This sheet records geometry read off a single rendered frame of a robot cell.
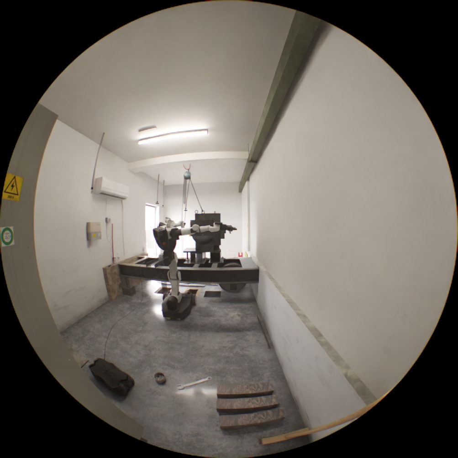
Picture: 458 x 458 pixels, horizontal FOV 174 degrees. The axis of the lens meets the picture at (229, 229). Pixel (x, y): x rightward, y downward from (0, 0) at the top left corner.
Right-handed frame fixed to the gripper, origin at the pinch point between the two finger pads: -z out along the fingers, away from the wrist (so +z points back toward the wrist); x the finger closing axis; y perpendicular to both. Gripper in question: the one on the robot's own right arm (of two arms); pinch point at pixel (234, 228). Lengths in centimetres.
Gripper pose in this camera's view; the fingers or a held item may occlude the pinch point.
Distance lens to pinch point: 194.0
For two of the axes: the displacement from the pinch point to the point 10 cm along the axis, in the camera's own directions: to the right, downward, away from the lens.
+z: -9.6, -0.9, -2.7
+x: 2.2, 3.3, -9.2
